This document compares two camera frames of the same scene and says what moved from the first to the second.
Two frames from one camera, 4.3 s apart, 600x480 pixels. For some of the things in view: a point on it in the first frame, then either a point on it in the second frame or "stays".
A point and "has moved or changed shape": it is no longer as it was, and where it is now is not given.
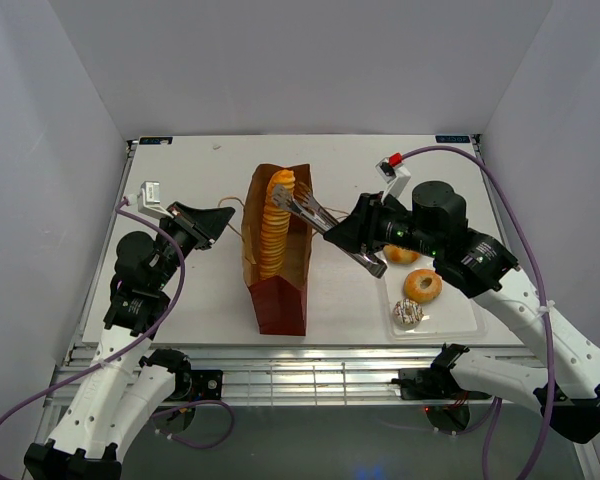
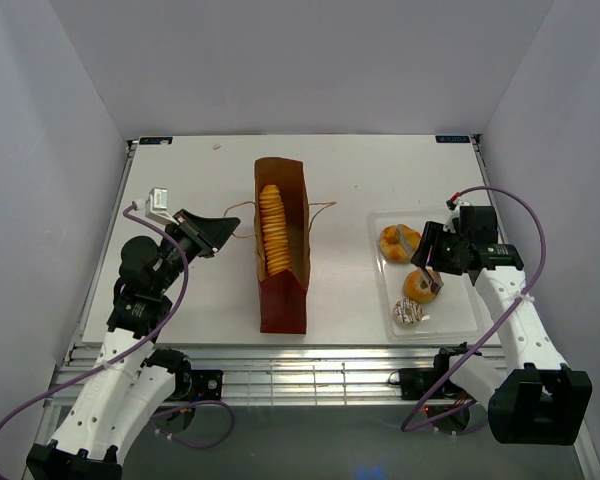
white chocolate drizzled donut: x=407 y=314 stays
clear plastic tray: x=452 y=315 stays
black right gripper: x=362 y=225 to x=433 y=234
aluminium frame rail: x=279 y=374 stays
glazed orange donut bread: x=423 y=285 stays
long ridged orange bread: x=275 y=227 has moved or changed shape
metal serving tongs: x=302 y=202 to x=435 y=283
